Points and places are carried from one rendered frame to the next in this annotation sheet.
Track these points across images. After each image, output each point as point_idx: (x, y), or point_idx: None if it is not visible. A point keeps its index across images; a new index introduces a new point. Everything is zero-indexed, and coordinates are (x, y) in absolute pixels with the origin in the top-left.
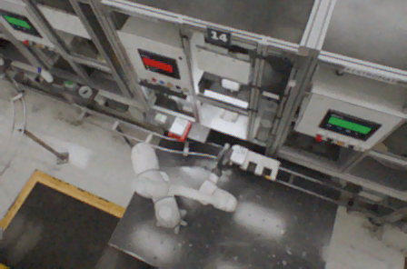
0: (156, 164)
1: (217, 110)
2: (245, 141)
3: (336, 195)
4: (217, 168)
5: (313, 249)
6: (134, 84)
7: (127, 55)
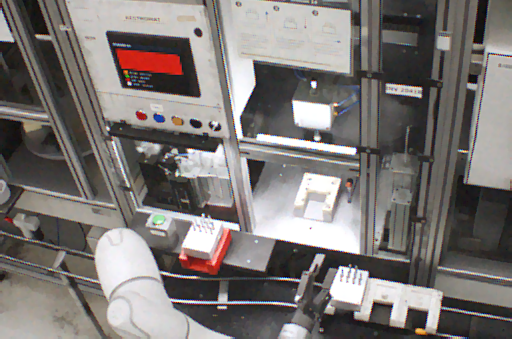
0: (155, 269)
1: (288, 202)
2: (360, 259)
3: None
4: (302, 311)
5: None
6: (99, 148)
7: (85, 63)
